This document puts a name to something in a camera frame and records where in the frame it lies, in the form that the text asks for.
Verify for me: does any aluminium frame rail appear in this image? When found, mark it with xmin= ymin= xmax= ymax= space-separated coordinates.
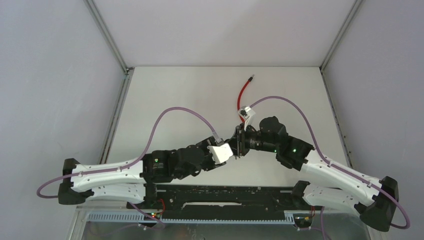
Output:
xmin=319 ymin=0 xmax=382 ymax=240
xmin=66 ymin=0 xmax=129 ymax=165

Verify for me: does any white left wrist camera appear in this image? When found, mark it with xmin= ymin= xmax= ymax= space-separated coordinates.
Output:
xmin=207 ymin=143 xmax=234 ymax=165

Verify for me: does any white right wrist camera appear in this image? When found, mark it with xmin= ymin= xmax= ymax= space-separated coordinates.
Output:
xmin=238 ymin=105 xmax=256 ymax=131

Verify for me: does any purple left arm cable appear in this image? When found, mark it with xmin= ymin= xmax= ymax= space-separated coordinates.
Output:
xmin=36 ymin=106 xmax=221 ymax=200

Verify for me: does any red cable lock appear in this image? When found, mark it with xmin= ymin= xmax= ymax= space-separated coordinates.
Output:
xmin=236 ymin=74 xmax=255 ymax=110

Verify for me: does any aluminium frame rail left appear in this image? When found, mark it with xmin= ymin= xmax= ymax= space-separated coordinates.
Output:
xmin=66 ymin=0 xmax=129 ymax=165

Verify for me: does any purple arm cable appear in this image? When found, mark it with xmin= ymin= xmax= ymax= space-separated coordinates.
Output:
xmin=36 ymin=106 xmax=221 ymax=200
xmin=250 ymin=96 xmax=412 ymax=230

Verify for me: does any aluminium frame rail right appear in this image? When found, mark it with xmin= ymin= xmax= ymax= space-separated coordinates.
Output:
xmin=319 ymin=0 xmax=382 ymax=240

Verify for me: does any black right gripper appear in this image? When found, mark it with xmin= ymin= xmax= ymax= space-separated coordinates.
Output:
xmin=226 ymin=123 xmax=278 ymax=157

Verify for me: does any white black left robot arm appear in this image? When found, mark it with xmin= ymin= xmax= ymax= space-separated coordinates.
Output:
xmin=58 ymin=137 xmax=221 ymax=208

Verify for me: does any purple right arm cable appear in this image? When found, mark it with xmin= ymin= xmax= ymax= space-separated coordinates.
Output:
xmin=250 ymin=96 xmax=412 ymax=230

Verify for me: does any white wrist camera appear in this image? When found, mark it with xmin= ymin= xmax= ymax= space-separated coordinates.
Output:
xmin=238 ymin=105 xmax=256 ymax=131
xmin=207 ymin=143 xmax=234 ymax=165

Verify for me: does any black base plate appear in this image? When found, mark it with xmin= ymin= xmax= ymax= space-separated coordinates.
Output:
xmin=125 ymin=183 xmax=329 ymax=224

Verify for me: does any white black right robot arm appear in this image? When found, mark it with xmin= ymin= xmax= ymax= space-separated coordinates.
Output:
xmin=226 ymin=116 xmax=399 ymax=232

